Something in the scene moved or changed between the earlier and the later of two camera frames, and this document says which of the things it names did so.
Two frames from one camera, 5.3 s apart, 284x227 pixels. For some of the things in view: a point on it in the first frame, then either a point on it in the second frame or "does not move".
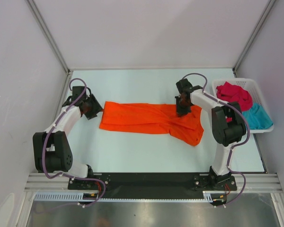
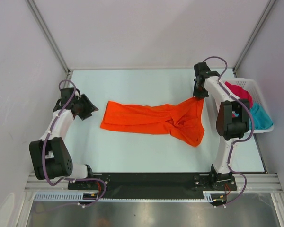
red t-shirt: [234, 93] does not move
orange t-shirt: [149, 118] does not move
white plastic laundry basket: [257, 97] does not move
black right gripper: [181, 112] to [199, 95]
